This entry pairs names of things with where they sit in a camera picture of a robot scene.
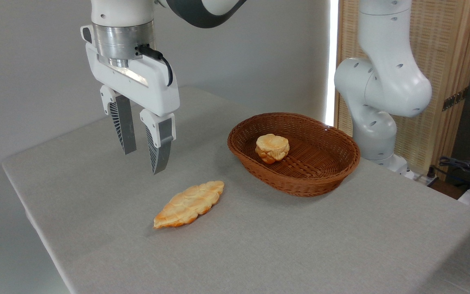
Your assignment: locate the white power strip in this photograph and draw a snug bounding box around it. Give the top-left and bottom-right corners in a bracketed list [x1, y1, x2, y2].
[406, 169, 438, 185]

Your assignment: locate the black screen hinge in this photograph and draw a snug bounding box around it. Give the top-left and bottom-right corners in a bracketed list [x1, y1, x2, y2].
[442, 87, 469, 111]

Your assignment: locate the bamboo folding screen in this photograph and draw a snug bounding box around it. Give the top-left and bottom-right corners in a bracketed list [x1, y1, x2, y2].
[335, 0, 470, 177]

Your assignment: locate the long croissant bread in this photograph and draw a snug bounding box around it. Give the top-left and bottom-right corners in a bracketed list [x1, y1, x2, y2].
[153, 180, 225, 229]

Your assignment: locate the dark cable bundle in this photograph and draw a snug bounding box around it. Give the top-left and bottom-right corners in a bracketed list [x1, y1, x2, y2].
[428, 156, 470, 189]

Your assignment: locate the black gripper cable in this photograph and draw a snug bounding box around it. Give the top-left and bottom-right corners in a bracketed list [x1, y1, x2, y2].
[136, 44, 174, 87]

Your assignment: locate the round bread bun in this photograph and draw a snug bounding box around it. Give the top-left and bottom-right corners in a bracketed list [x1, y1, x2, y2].
[255, 134, 290, 165]

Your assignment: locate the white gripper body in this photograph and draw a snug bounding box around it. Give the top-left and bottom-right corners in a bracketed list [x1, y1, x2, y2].
[81, 24, 180, 117]

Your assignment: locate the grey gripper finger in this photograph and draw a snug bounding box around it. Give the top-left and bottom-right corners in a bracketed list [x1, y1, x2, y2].
[140, 109, 176, 175]
[100, 85, 137, 155]

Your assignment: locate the brown wicker basket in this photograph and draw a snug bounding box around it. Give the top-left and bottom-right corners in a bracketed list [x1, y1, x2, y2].
[227, 112, 361, 198]

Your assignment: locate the grey tablecloth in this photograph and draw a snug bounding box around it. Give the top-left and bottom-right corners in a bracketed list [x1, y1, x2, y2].
[2, 86, 470, 294]

